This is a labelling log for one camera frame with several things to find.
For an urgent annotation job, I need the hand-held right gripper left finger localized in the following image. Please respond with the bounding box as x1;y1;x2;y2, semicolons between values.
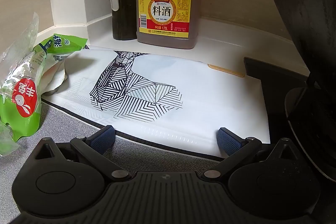
34;125;132;183

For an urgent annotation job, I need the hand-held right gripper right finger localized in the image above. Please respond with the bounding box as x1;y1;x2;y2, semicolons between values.
203;127;292;184

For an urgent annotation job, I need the green rabbit snack bag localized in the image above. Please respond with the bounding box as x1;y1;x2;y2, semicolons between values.
0;13;88;159

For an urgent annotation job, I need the grey mat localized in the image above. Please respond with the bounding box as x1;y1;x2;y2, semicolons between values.
0;99;226;188

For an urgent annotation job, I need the white crumpled paper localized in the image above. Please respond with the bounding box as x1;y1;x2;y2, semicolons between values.
43;58;69;96

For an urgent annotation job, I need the dark sauce dispenser bottle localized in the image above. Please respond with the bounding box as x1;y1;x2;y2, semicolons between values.
110;0;139;41

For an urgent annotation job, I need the black wok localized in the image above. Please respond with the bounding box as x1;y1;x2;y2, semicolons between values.
267;0;336;184

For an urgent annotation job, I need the cooking wine jug yellow label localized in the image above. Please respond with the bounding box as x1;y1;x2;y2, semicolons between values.
135;0;203;51

